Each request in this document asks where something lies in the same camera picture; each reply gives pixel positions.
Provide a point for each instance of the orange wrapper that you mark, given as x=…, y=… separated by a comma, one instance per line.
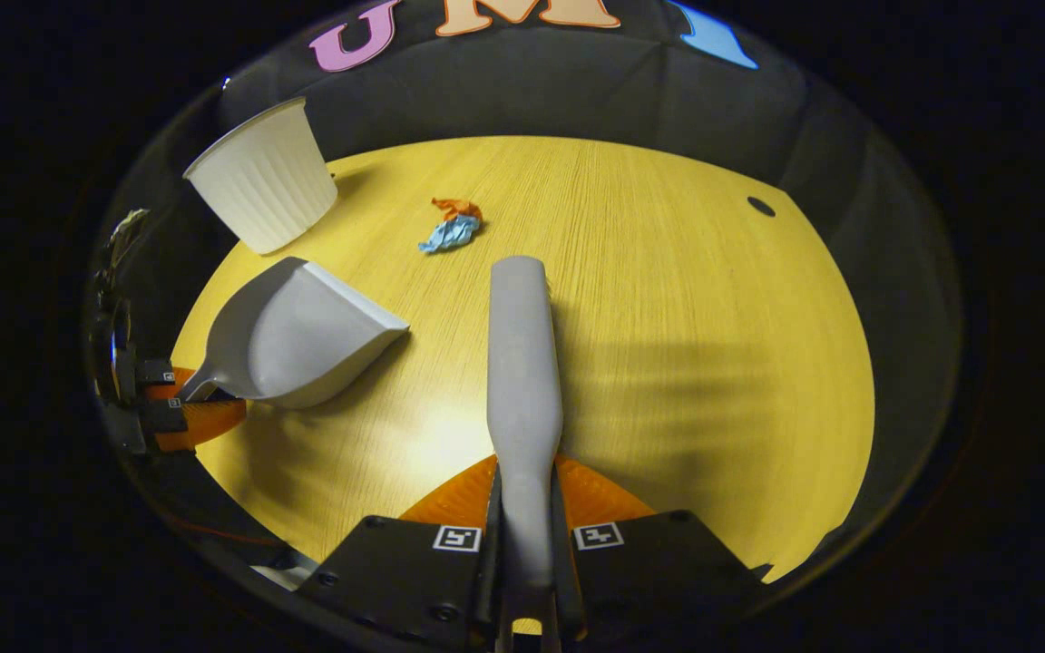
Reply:
x=457, y=209

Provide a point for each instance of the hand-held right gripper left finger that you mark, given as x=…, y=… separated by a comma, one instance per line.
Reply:
x=414, y=580

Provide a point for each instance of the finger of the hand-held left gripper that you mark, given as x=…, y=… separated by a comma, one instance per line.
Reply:
x=158, y=376
x=200, y=422

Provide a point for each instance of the white ribbed garbage bin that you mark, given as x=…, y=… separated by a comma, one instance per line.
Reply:
x=264, y=181

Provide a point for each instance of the blue wrapper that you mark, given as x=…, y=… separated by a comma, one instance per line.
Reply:
x=450, y=236

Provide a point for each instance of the grey dustpan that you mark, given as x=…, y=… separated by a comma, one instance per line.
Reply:
x=305, y=336

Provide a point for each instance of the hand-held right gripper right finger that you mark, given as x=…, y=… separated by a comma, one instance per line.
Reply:
x=649, y=562

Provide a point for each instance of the black backdrop cloth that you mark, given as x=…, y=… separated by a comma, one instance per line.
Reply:
x=532, y=91

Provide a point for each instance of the small grey broom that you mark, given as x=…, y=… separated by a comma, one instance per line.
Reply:
x=524, y=381

